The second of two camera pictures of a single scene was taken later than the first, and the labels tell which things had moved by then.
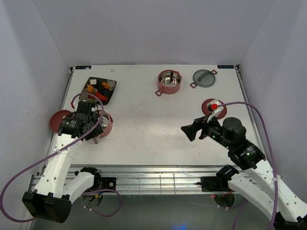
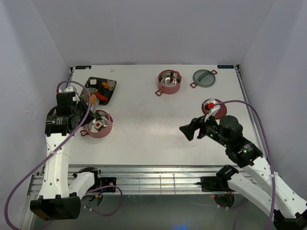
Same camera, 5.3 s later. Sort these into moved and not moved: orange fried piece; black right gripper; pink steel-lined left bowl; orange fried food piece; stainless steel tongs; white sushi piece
Moved: orange fried food piece; stainless steel tongs
Not moved: pink steel-lined left bowl; black right gripper; white sushi piece; orange fried piece
